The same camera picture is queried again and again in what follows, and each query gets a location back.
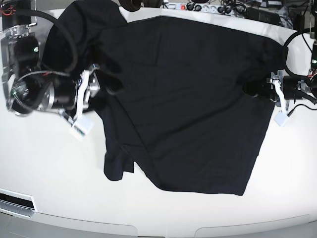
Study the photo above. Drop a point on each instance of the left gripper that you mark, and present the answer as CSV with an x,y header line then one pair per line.
x,y
260,89

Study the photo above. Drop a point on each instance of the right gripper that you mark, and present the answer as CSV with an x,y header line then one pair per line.
x,y
89,86

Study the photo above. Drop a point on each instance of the black t-shirt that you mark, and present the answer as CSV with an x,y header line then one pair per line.
x,y
183,117

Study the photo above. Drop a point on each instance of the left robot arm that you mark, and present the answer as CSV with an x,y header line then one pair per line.
x,y
298,80

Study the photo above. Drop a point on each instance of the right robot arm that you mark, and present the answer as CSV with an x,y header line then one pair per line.
x,y
59,64

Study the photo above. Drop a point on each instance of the black power adapter box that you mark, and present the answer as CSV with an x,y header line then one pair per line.
x,y
262,16

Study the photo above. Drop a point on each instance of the white power strip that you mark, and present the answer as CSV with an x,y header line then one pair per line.
x,y
236,9

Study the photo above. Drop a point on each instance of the grey slotted table fixture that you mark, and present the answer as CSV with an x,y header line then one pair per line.
x,y
17,204

